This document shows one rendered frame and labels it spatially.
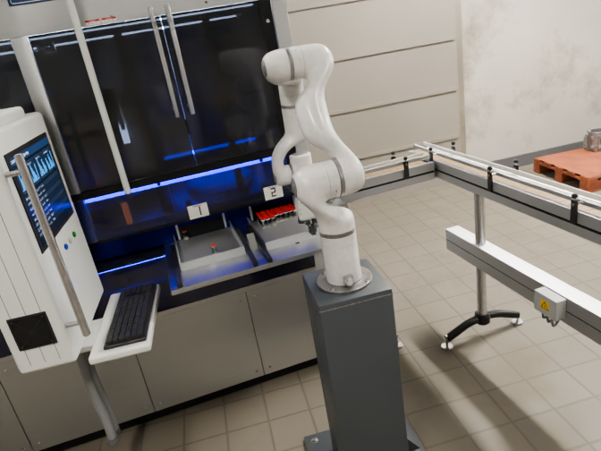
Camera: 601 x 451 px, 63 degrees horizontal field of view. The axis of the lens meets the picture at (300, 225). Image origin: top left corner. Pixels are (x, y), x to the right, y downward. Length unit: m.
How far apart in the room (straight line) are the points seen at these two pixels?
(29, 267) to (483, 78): 4.37
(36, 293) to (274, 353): 1.27
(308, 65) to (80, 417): 1.87
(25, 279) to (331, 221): 0.93
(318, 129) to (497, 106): 3.88
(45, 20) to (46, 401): 1.59
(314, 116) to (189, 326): 1.24
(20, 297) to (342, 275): 0.99
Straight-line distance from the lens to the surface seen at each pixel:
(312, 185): 1.49
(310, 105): 1.56
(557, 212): 2.05
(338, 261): 1.61
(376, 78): 4.66
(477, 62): 5.13
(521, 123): 5.49
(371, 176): 2.52
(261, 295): 2.38
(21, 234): 1.63
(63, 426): 2.67
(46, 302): 1.71
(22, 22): 2.10
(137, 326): 1.82
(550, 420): 2.46
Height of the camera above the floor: 1.68
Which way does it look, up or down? 22 degrees down
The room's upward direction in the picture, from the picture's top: 10 degrees counter-clockwise
